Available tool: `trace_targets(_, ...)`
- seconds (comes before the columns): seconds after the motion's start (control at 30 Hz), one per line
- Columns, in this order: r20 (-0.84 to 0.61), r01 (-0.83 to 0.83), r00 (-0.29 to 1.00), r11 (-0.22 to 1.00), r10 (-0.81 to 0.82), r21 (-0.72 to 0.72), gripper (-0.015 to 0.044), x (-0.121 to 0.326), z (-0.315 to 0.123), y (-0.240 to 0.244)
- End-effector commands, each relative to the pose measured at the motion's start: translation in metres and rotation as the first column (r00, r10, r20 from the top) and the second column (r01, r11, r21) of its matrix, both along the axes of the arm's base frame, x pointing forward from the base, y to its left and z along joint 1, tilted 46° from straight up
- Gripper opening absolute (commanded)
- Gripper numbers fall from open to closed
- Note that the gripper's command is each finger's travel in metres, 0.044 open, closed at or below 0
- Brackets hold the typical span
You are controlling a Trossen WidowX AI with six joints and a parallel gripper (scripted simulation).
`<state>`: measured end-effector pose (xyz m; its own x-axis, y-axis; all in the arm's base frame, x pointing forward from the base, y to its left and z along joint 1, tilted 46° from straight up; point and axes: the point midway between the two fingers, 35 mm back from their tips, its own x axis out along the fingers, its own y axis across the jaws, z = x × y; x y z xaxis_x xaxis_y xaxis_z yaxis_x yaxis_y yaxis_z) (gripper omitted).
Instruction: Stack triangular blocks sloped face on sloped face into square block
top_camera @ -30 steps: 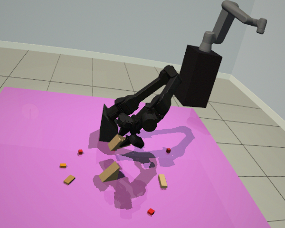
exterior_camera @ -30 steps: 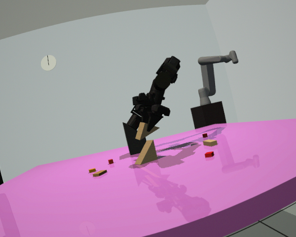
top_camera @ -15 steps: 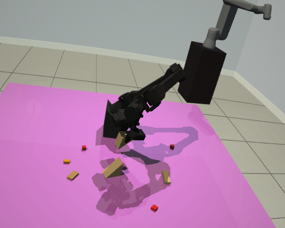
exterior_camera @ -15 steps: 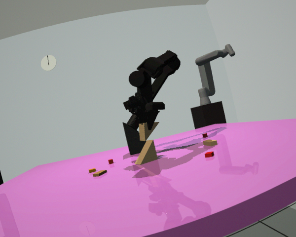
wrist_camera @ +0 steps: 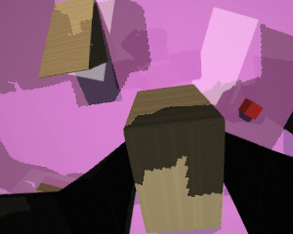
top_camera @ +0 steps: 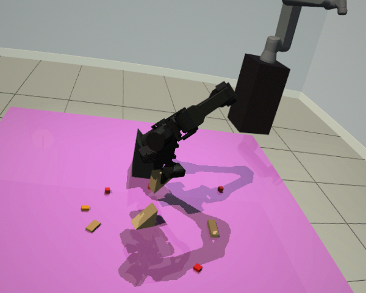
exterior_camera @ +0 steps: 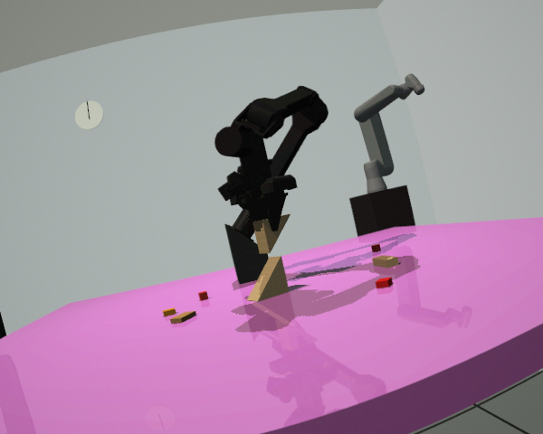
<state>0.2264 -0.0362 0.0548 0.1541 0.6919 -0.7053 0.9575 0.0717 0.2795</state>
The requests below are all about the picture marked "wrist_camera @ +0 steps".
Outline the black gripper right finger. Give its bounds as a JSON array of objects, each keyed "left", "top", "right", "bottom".
[{"left": 224, "top": 132, "right": 293, "bottom": 234}]

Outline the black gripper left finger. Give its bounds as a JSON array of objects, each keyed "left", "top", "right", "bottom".
[{"left": 0, "top": 141, "right": 136, "bottom": 234}]

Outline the small red block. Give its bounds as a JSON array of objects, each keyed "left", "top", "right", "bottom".
[{"left": 239, "top": 98, "right": 264, "bottom": 120}]

